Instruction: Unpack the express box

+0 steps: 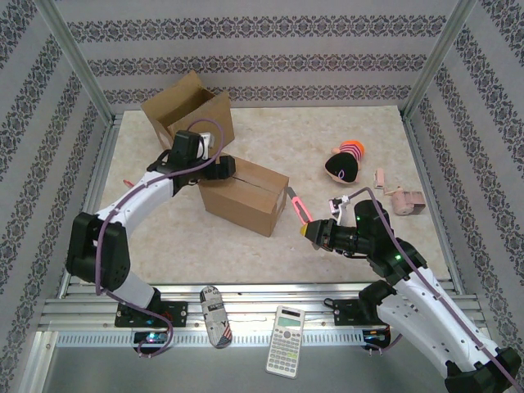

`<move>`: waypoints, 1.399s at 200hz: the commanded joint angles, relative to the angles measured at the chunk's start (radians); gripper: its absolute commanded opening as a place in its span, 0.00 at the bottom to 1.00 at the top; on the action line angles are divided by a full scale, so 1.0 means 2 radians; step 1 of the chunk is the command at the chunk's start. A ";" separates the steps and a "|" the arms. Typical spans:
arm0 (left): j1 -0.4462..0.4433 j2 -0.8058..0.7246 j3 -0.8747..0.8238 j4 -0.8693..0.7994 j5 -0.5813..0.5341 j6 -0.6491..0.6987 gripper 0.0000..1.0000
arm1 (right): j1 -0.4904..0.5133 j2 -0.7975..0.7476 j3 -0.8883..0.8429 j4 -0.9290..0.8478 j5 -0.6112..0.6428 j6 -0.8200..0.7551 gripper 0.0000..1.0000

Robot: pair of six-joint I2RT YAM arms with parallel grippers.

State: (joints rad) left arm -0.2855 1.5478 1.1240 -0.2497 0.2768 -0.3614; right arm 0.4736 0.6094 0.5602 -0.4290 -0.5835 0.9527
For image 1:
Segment pink utility knife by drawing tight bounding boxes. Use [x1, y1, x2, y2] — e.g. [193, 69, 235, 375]
[285, 186, 314, 226]

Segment brown cardboard box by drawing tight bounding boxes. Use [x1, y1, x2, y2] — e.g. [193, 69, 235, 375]
[140, 70, 236, 163]
[198, 154, 291, 238]

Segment black-haired plush doll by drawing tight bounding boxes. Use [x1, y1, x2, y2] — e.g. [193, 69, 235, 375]
[325, 140, 366, 184]

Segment white scientific calculator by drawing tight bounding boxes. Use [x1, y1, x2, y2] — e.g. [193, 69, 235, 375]
[265, 305, 307, 380]

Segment newspaper print pencil case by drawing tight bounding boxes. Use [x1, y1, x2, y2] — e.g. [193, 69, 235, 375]
[199, 284, 233, 350]

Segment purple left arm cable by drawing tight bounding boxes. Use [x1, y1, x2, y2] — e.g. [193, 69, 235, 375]
[94, 118, 225, 359]

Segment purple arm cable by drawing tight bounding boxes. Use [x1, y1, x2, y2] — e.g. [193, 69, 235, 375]
[94, 118, 225, 359]
[346, 187, 521, 393]

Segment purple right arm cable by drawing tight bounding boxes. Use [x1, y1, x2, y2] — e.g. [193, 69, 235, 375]
[346, 187, 521, 393]

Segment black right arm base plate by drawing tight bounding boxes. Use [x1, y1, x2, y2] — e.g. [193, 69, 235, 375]
[333, 298, 384, 328]

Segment wide aluminium rail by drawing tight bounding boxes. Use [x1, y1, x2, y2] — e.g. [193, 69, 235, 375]
[40, 282, 486, 328]

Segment aluminium side rail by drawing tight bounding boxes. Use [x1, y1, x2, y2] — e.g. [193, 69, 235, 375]
[403, 114, 466, 295]
[59, 114, 124, 298]

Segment slotted cable duct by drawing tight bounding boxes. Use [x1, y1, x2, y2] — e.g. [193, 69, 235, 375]
[55, 330, 368, 348]

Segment aluminium frame post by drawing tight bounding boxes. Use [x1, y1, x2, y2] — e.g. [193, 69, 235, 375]
[402, 0, 479, 120]
[34, 0, 115, 124]

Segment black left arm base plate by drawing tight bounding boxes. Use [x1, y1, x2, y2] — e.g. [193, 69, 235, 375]
[114, 300, 189, 328]

